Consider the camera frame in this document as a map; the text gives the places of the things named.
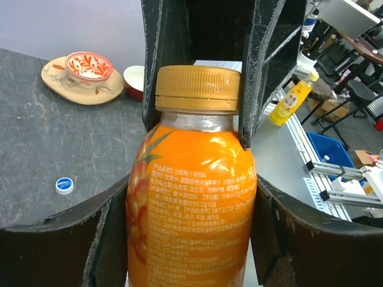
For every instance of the beige plate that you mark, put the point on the beige plate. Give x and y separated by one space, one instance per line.
55 76

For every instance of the red white patterned bowl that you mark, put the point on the red white patterned bowl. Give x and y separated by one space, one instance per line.
89 69

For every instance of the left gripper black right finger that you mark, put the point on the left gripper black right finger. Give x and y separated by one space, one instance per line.
296 245

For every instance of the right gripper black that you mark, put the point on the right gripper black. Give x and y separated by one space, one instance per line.
268 32

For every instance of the yellow drink bottle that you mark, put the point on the yellow drink bottle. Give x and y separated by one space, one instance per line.
292 100

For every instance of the orange juice bottle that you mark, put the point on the orange juice bottle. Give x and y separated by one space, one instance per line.
189 203

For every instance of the gold cap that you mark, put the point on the gold cap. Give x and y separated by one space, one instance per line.
197 88

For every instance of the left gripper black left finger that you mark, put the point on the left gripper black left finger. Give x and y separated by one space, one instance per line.
84 245

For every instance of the blue plastic bin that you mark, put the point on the blue plastic bin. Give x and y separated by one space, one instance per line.
334 160

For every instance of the white bowl red rim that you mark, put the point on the white bowl red rim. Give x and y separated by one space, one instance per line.
134 82

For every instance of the blue white bottle cap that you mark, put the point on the blue white bottle cap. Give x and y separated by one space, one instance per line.
64 186

